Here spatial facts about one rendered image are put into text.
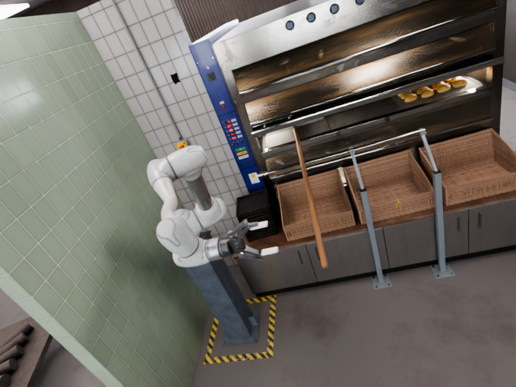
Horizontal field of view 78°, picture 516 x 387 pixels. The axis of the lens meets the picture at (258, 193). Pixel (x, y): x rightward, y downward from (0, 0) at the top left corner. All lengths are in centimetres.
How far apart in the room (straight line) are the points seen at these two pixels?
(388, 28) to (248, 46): 98
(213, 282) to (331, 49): 189
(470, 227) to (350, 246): 88
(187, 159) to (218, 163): 119
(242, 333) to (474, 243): 197
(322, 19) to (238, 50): 62
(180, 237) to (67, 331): 93
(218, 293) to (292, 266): 68
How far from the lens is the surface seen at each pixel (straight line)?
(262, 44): 253
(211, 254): 130
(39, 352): 370
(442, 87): 304
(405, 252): 284
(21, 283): 179
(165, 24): 263
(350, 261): 279
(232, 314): 270
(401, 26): 265
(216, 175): 292
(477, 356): 263
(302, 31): 252
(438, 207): 257
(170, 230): 117
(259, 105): 263
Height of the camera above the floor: 225
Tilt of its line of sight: 29 degrees down
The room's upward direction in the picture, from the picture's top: 22 degrees counter-clockwise
